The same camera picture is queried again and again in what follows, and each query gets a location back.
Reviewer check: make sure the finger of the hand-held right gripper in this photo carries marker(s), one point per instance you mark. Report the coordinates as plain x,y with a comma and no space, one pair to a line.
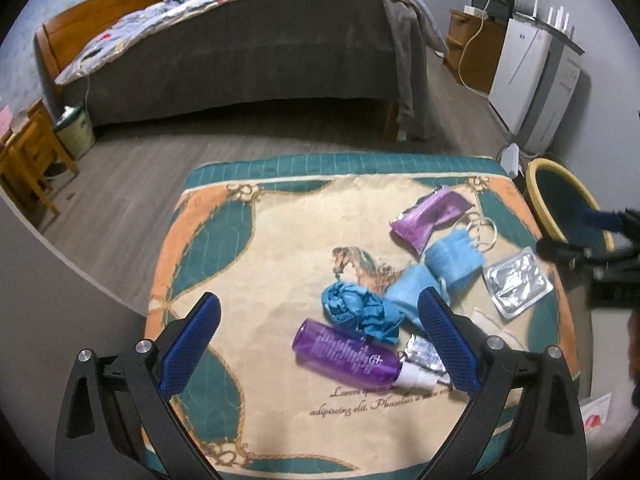
575,251
605,220

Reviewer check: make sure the silver foil blister pack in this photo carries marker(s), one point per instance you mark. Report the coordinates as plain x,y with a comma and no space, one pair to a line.
517,285

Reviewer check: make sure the grey hanging blanket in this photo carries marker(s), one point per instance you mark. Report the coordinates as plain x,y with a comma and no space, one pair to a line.
407,70

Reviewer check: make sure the wooden bed with grey cover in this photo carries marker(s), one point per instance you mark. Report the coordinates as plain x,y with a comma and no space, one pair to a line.
250,60

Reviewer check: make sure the blue bin with yellow rim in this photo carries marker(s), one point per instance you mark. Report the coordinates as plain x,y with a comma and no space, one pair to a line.
560,200

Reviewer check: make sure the wooden stool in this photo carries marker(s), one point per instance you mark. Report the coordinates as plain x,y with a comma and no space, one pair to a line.
30,155

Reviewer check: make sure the white router with antennas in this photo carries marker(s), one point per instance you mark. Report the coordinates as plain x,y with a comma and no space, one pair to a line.
559,16

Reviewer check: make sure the patterned teal orange mat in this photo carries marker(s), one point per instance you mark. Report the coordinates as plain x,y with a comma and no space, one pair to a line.
280,240

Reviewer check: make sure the white red paper sheet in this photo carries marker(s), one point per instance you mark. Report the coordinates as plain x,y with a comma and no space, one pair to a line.
597,407

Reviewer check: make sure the small pale green bin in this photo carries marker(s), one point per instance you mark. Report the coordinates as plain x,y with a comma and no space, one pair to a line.
75,132

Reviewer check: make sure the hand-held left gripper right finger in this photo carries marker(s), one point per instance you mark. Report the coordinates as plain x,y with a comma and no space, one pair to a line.
447,342

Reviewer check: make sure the purple spray bottle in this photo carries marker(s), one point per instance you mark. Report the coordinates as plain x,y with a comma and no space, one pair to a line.
340,355

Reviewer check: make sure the white air purifier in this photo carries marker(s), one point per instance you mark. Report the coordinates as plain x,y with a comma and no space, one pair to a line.
520,75

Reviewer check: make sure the blue crumpled glove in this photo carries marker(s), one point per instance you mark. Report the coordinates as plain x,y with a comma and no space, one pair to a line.
350,305

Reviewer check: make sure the silver foil sachet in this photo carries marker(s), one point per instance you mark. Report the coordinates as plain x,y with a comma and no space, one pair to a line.
425,355

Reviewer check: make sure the light blue face mask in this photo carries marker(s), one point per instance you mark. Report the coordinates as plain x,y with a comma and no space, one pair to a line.
452,260
410,295

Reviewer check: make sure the light blue printed duvet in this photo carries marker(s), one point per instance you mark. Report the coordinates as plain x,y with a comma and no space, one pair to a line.
150,20

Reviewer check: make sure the wooden cabinet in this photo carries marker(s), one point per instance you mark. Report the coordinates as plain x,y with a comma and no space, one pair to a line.
480,60

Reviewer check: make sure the pink card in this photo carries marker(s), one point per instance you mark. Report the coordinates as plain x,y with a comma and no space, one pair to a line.
5,119

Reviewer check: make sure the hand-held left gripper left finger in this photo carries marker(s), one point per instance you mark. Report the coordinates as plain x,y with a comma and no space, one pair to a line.
190,345

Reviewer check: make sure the purple snack wrapper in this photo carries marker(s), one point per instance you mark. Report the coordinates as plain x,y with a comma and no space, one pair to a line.
430,220

